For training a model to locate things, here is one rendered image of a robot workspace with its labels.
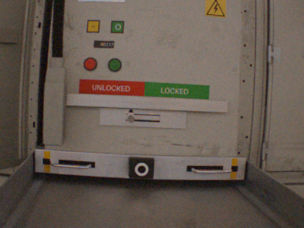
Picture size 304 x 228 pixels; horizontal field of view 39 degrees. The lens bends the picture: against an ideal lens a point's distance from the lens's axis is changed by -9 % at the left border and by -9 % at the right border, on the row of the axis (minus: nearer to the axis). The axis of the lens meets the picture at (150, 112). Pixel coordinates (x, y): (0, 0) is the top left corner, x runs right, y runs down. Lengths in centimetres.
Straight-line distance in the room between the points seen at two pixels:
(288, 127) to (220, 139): 34
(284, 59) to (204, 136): 41
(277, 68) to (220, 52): 31
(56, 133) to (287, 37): 78
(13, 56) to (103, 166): 44
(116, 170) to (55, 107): 23
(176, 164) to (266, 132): 38
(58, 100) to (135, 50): 24
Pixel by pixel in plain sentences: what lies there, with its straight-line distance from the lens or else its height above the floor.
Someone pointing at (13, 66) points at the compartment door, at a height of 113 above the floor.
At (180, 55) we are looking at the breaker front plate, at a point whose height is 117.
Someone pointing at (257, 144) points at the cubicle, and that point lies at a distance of 143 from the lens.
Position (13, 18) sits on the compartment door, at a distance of 133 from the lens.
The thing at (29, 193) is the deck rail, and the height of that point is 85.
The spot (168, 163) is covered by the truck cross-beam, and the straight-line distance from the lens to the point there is 114.
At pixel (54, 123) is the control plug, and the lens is 103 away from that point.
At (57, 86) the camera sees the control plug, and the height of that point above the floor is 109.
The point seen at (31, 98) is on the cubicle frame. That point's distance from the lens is 137.
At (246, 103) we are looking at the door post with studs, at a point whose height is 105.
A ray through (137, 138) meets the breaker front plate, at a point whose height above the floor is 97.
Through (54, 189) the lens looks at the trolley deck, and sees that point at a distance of 108.
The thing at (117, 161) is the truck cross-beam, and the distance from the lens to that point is 113.
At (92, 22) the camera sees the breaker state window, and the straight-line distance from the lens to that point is 113.
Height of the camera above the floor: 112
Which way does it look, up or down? 5 degrees down
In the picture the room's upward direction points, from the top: 3 degrees clockwise
